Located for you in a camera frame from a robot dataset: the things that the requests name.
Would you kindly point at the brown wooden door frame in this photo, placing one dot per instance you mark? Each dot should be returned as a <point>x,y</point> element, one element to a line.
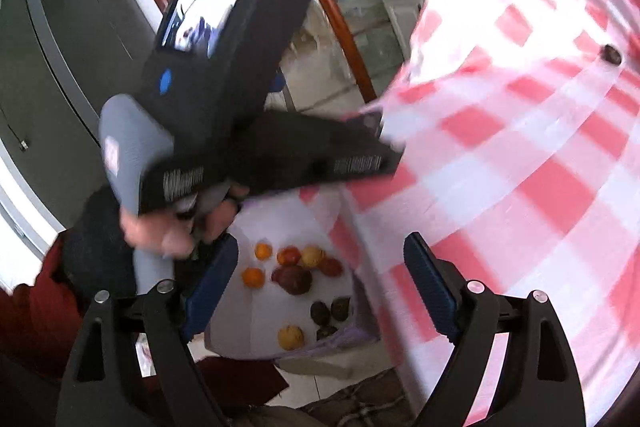
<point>353,57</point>

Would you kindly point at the red tomato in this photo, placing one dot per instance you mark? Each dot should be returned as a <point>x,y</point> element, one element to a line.
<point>288,256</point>
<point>331,267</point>

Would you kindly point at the person's left hand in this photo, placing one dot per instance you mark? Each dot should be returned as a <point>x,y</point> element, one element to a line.
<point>163,234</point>

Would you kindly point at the white box with fruits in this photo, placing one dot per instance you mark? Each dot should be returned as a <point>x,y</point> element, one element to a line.
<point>259,319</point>

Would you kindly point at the dark red passion fruit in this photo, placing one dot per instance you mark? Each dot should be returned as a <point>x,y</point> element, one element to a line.
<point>340,309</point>

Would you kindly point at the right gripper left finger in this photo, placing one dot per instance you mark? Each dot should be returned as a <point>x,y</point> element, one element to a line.
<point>130,364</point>

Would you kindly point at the dark purple fruit behind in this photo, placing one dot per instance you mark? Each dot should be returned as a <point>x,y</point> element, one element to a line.
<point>320,314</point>

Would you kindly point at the yellow orange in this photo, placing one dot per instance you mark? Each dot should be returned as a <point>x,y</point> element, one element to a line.
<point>291,337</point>

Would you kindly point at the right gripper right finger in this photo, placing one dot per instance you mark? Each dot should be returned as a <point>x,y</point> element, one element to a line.
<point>538,383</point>

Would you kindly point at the red pomegranate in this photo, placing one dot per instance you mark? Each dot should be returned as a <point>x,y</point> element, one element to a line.
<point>295,280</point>

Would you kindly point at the dark mangosteen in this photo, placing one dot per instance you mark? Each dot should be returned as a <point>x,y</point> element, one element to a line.
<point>611,55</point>

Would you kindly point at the large orange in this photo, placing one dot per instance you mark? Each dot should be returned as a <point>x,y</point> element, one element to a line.
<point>253,278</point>

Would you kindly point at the red white checkered tablecloth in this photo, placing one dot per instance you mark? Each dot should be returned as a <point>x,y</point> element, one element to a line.
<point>521,166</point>

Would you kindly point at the dark grey refrigerator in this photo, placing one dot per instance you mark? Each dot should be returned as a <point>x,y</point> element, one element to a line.
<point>61,60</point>

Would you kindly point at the yellow round fruit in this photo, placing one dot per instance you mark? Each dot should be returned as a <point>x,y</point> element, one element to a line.
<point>311,256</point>

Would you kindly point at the small orange middle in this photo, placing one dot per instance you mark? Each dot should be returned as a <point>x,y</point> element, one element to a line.
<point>263,251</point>

